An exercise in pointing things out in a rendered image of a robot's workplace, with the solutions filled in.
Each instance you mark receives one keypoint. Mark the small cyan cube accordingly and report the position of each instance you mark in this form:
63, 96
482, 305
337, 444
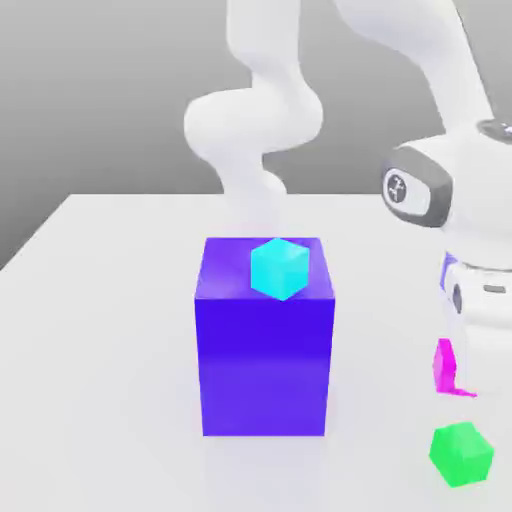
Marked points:
280, 268

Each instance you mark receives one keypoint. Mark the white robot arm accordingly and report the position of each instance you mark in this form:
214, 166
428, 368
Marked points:
256, 120

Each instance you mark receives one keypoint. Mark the small green cube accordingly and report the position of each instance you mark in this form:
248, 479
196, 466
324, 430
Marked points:
460, 455

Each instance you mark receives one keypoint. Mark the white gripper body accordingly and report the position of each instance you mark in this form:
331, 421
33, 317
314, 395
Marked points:
486, 356

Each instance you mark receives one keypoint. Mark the small magenta cube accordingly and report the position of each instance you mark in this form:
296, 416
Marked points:
443, 366

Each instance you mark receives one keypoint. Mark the large purple box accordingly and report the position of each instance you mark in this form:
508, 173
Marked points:
262, 360

